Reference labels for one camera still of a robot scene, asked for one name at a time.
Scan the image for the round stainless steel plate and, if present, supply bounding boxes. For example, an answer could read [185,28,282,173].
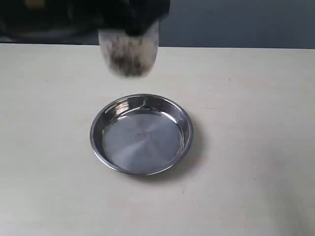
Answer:
[90,94,194,176]

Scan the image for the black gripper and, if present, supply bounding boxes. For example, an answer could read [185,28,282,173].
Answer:
[0,0,170,37]

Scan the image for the clear plastic shaker bottle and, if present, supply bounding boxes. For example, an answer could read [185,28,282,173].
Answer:
[98,21,160,78]

